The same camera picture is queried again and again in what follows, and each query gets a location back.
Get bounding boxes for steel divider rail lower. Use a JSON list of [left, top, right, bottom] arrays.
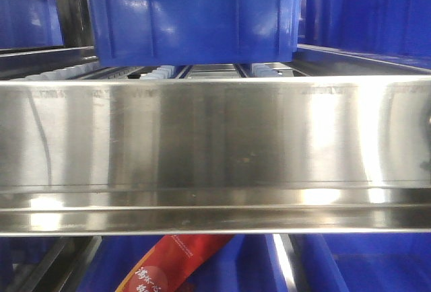
[[272, 233, 299, 291]]

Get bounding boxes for stainless steel shelf front rail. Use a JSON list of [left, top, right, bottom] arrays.
[[1, 75, 430, 236]]

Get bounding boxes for dark blue bin lower middle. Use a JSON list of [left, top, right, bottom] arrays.
[[77, 235, 288, 291]]

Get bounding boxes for dark blue bin upper right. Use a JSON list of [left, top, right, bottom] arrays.
[[298, 0, 430, 69]]

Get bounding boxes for dark blue bin upper centre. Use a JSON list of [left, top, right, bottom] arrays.
[[89, 0, 300, 66]]

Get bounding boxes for dark blue bin lower right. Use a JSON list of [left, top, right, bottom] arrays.
[[295, 233, 430, 291]]

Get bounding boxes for red snack package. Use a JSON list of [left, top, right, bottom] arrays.
[[116, 234, 233, 291]]

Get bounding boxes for dark blue bin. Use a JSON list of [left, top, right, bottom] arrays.
[[295, 233, 430, 291], [1, 0, 63, 49], [77, 235, 288, 291], [298, 0, 430, 69], [89, 0, 300, 66]]

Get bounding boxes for dark blue bin upper left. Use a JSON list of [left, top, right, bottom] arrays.
[[1, 0, 63, 49]]

